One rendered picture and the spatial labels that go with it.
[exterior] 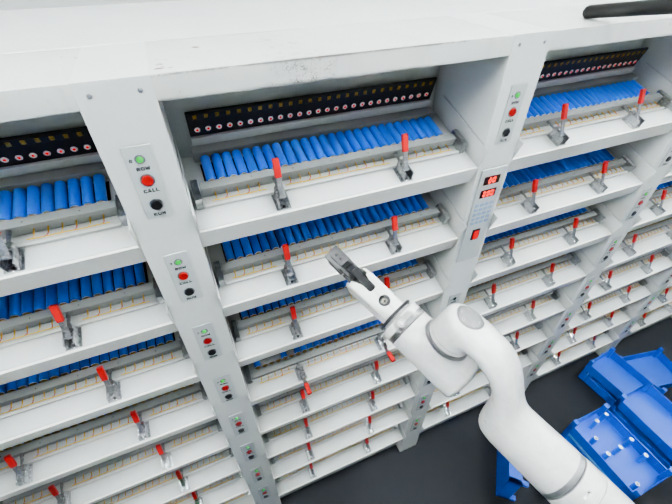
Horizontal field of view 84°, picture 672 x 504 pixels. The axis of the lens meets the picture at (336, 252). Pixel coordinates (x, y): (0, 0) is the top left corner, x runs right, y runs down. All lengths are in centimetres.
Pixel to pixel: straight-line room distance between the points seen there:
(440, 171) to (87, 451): 110
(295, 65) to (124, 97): 24
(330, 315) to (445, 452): 131
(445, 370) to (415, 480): 146
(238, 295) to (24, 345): 40
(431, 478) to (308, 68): 188
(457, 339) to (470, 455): 161
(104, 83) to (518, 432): 76
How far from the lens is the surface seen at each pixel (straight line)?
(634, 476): 210
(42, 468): 128
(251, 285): 85
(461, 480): 216
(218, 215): 72
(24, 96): 61
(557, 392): 257
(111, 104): 60
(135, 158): 62
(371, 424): 176
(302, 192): 75
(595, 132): 121
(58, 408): 108
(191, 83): 59
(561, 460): 72
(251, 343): 100
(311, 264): 87
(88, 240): 75
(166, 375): 101
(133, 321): 87
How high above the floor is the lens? 198
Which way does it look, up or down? 41 degrees down
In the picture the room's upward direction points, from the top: straight up
